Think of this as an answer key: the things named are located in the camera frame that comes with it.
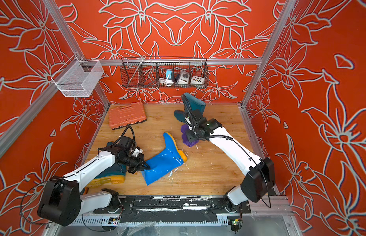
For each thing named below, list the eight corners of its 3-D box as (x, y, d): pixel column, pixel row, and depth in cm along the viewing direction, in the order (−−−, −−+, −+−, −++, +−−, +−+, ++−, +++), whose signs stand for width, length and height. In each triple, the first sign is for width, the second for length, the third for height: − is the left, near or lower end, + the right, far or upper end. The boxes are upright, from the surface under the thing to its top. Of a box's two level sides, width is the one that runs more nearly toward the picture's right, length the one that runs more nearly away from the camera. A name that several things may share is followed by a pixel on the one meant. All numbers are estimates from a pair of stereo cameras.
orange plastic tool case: (111, 130, 105) (108, 126, 101) (111, 111, 117) (109, 107, 113) (147, 122, 110) (145, 118, 106) (143, 104, 122) (142, 100, 118)
